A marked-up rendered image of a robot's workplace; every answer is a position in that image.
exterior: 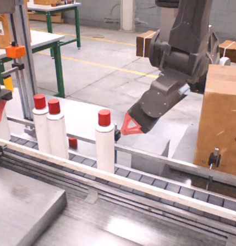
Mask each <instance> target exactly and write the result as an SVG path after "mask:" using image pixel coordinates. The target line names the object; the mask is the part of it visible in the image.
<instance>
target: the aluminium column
mask: <svg viewBox="0 0 236 246"><path fill-rule="evenodd" d="M14 5H15V2H14ZM6 16H7V22H8V27H9V33H10V38H11V42H14V41H15V42H16V39H15V34H14V26H13V21H12V14H6ZM13 19H14V25H15V33H16V37H17V43H18V44H19V46H24V47H25V52H26V55H24V56H22V57H21V62H22V63H24V65H25V69H23V72H24V81H25V87H26V92H27V97H28V102H29V108H30V114H31V118H32V119H33V121H34V117H33V113H32V111H33V109H34V108H35V104H34V96H35V95H37V94H39V93H38V89H37V82H36V76H35V69H34V62H33V57H32V51H31V41H30V34H29V27H28V20H27V16H26V9H25V5H24V4H22V5H15V12H14V13H13ZM18 73H19V78H20V84H21V92H22V96H23V102H24V108H25V114H26V117H28V113H27V109H26V104H25V98H24V92H23V83H22V80H21V74H20V70H18ZM28 135H29V134H28ZM30 136H34V137H37V135H36V132H35V133H34V134H33V135H30Z"/></svg>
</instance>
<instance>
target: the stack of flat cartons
mask: <svg viewBox="0 0 236 246"><path fill-rule="evenodd" d="M155 33H156V32H154V31H148V32H146V33H144V34H142V35H139V36H137V38H136V39H137V40H136V48H137V50H136V56H138V57H144V58H149V45H150V41H151V39H152V37H153V35H154V34H155Z"/></svg>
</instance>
